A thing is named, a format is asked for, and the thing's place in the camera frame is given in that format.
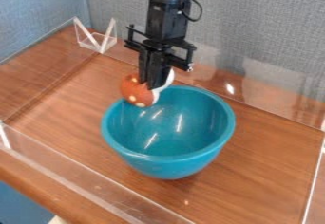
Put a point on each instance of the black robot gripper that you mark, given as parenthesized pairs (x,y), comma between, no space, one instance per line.
(161,44)

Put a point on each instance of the brown and white toy mushroom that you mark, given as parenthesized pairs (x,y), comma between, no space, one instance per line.
(135,92)

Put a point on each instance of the blue plastic bowl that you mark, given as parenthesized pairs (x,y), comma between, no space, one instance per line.
(171,139)

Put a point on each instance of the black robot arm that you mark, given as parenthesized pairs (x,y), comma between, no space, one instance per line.
(161,45)

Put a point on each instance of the clear acrylic corner bracket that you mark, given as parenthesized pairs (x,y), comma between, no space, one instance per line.
(94,40)

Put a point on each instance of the clear acrylic left wall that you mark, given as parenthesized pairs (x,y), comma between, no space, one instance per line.
(40,39)

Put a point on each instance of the clear acrylic wall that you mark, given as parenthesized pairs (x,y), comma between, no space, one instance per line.
(100,190)
(40,39)
(314,211)
(284,92)

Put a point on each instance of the clear acrylic back wall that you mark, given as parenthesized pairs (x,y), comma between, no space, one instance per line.
(284,92)

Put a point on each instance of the clear acrylic front wall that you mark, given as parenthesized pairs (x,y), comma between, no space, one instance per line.
(100,190)

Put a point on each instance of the clear acrylic right wall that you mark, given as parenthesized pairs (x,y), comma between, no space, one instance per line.
(314,211)

